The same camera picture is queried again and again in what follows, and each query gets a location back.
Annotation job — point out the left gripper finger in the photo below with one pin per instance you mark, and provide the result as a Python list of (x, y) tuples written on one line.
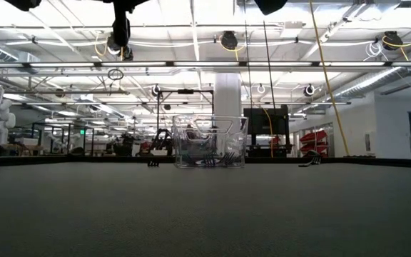
[(121, 25)]

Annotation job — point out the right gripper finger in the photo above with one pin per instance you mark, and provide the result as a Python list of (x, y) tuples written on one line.
[(269, 6)]

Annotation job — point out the dark silver fork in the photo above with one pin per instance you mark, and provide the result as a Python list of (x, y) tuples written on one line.
[(310, 161), (153, 163)]

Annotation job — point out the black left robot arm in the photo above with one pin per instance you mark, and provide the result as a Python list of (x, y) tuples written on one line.
[(23, 3)]

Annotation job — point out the white building column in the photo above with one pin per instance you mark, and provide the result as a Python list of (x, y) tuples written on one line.
[(227, 93)]

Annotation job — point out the black panel on stand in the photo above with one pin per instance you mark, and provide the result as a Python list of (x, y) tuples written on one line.
[(262, 123)]

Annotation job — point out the red stacked storage bins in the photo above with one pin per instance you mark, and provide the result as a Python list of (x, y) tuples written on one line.
[(314, 141)]

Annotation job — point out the long ceiling light rail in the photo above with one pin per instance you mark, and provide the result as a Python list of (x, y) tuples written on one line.
[(205, 64)]

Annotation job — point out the black metal rig frame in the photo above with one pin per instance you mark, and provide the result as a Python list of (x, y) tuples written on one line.
[(369, 161)]

